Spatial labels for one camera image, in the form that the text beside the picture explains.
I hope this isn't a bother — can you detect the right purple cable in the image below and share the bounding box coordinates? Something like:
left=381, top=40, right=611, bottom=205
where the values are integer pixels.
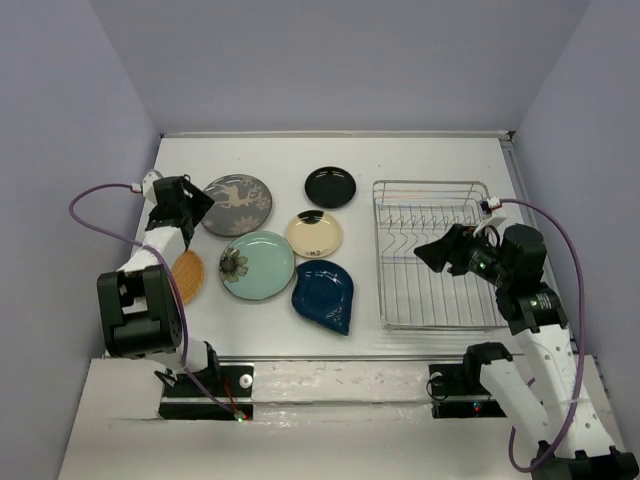
left=499, top=198, right=586, bottom=474

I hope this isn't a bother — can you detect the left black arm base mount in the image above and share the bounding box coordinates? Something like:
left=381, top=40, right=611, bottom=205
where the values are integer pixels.
left=154, top=363, right=255, bottom=423

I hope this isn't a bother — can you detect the dark blue leaf-shaped plate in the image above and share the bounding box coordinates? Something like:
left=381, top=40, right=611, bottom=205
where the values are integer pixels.
left=291, top=259, right=355, bottom=337

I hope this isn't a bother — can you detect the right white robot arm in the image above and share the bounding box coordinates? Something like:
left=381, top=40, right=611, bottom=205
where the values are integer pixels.
left=414, top=224, right=639, bottom=479

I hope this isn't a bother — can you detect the metal wire dish rack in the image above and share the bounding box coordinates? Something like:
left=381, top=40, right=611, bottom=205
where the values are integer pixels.
left=372, top=180, right=505, bottom=332

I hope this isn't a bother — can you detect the grey deer pattern plate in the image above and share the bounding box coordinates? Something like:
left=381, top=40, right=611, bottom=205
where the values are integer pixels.
left=201, top=174, right=273, bottom=237

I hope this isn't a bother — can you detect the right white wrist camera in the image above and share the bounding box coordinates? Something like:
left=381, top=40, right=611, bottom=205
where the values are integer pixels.
left=474, top=197, right=506, bottom=236

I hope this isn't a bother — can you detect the orange woven pattern plate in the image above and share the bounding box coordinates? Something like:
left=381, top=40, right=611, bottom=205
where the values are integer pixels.
left=171, top=250, right=205, bottom=304

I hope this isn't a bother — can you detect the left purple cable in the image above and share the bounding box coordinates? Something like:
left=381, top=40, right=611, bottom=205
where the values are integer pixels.
left=68, top=182, right=241, bottom=419

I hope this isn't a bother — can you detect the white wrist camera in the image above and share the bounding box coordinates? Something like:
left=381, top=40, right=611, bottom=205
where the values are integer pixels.
left=474, top=197, right=506, bottom=236
left=129, top=169, right=164, bottom=204

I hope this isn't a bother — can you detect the cream round plate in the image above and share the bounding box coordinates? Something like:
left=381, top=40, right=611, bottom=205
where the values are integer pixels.
left=285, top=210, right=343, bottom=259

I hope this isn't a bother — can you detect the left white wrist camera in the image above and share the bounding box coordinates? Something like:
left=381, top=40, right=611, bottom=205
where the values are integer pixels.
left=129, top=169, right=164, bottom=204

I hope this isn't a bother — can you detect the black round plate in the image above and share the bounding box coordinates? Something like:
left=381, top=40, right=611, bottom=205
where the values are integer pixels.
left=304, top=167, right=357, bottom=209

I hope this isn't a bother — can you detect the teal flower plate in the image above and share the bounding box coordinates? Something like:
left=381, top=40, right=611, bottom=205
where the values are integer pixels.
left=218, top=231, right=296, bottom=301

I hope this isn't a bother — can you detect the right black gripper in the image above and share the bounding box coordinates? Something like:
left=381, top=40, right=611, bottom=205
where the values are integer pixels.
left=413, top=222, right=513, bottom=287

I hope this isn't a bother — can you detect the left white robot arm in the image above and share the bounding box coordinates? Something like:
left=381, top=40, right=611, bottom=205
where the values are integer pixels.
left=97, top=171, right=222, bottom=395

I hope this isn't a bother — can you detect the purple cable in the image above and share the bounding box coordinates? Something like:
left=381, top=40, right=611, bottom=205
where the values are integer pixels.
left=499, top=198, right=586, bottom=474
left=68, top=182, right=241, bottom=419

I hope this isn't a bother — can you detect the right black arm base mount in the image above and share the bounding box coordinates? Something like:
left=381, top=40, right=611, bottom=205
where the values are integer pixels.
left=425, top=363, right=506, bottom=420

